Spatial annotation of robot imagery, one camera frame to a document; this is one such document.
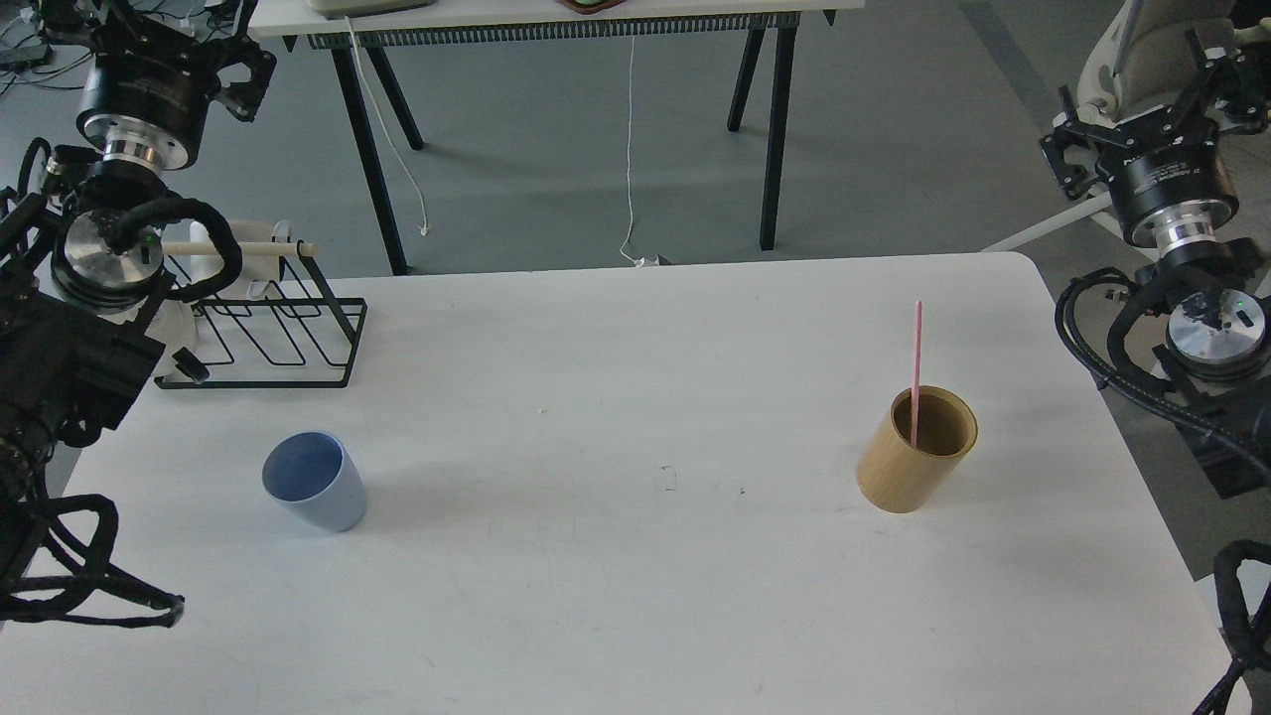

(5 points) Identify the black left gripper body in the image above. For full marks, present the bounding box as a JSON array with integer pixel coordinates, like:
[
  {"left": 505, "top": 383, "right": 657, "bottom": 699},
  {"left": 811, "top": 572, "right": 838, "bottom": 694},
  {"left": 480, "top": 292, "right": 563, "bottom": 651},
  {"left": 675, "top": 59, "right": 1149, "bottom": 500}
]
[{"left": 76, "top": 20, "right": 231, "bottom": 169}]

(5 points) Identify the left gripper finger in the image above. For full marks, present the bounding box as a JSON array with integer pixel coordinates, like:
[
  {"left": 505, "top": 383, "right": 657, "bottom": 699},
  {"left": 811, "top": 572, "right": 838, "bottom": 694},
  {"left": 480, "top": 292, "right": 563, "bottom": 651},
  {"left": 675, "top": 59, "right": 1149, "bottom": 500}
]
[
  {"left": 29, "top": 1, "right": 130, "bottom": 46},
  {"left": 205, "top": 36, "right": 277, "bottom": 123}
]

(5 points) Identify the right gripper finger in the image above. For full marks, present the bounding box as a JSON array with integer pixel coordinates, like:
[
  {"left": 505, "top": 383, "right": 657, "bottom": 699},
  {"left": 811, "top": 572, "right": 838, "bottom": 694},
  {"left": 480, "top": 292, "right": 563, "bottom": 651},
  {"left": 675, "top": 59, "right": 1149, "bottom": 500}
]
[
  {"left": 1040, "top": 85, "right": 1124, "bottom": 199},
  {"left": 1177, "top": 25, "right": 1270, "bottom": 135}
]

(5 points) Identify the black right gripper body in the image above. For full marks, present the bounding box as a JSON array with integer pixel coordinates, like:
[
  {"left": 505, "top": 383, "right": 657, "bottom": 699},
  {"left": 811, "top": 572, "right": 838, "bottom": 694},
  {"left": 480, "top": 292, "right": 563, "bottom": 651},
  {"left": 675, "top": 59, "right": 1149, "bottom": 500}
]
[{"left": 1097, "top": 99, "right": 1239, "bottom": 249}]

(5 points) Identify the pink chopstick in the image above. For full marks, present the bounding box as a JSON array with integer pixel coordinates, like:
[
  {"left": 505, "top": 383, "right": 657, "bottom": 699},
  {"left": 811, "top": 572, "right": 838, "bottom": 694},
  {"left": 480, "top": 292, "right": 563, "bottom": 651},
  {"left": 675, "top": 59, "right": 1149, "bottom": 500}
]
[{"left": 909, "top": 300, "right": 924, "bottom": 450}]

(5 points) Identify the light blue plastic cup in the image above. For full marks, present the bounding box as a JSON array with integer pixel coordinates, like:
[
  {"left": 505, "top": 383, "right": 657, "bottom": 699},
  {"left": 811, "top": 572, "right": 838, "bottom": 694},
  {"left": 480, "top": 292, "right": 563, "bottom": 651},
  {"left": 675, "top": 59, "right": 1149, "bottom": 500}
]
[{"left": 261, "top": 431, "right": 367, "bottom": 533}]

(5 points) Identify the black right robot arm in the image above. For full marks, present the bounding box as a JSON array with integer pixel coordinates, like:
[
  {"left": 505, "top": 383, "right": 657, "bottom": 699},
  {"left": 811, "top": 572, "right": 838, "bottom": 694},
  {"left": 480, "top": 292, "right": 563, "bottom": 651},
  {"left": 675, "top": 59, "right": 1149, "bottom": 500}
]
[{"left": 1038, "top": 4, "right": 1268, "bottom": 498}]

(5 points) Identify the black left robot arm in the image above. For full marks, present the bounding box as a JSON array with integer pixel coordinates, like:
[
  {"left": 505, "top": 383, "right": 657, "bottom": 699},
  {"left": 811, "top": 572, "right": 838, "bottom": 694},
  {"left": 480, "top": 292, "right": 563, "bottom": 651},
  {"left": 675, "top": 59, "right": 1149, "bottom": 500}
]
[{"left": 1, "top": 1, "right": 276, "bottom": 629}]

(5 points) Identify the white cup on rack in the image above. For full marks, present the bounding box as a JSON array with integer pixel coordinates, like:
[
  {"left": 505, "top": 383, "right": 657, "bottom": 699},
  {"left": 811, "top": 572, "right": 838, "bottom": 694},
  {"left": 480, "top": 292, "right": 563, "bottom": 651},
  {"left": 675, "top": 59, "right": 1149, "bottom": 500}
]
[{"left": 149, "top": 218, "right": 289, "bottom": 349}]

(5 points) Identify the white grey office chair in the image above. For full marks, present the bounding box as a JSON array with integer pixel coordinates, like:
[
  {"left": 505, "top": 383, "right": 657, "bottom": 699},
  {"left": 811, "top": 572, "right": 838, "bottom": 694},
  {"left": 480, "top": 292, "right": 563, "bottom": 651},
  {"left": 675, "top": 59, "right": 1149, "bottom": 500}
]
[{"left": 999, "top": 1, "right": 1268, "bottom": 264}]

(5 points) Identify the white background table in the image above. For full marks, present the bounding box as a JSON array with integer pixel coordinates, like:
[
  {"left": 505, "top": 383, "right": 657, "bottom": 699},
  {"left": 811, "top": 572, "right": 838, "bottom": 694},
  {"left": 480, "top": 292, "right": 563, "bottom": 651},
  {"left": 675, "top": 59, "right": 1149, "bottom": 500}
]
[{"left": 249, "top": 1, "right": 841, "bottom": 276}]

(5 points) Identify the bamboo cylinder holder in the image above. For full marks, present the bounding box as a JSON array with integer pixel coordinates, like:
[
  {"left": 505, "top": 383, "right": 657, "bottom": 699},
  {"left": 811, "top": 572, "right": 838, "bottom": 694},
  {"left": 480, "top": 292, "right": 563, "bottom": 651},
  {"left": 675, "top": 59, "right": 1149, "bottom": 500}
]
[{"left": 855, "top": 385, "right": 979, "bottom": 514}]

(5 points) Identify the floor cables and power strip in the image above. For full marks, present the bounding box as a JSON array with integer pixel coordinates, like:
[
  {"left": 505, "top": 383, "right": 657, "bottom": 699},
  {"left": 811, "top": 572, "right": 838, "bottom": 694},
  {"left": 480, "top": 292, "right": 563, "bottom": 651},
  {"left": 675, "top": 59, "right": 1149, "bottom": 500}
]
[{"left": 0, "top": 0, "right": 111, "bottom": 98}]

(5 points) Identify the wooden rack handle rod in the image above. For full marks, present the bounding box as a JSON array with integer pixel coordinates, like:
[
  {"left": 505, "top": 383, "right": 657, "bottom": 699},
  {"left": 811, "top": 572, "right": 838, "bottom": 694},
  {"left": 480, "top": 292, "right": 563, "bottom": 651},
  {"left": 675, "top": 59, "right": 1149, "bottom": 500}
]
[{"left": 163, "top": 241, "right": 318, "bottom": 262}]

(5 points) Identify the white hanging cable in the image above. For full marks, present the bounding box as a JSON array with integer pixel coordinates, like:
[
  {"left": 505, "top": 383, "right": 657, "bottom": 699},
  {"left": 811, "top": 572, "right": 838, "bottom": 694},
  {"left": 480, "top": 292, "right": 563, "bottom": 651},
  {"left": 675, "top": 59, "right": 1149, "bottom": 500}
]
[{"left": 343, "top": 15, "right": 431, "bottom": 237}]

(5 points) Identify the black wire dish rack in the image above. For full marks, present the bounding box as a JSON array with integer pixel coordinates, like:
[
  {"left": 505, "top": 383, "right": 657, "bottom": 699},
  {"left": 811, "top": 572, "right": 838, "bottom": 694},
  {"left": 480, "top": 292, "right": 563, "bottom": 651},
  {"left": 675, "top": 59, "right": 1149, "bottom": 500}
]
[{"left": 154, "top": 220, "right": 367, "bottom": 389}]

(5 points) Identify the thin white hanging cord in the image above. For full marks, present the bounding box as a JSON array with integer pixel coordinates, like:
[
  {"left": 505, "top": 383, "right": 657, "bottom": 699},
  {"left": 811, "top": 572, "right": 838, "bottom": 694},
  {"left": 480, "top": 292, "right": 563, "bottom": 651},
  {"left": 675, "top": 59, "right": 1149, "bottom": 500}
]
[{"left": 620, "top": 36, "right": 648, "bottom": 268}]

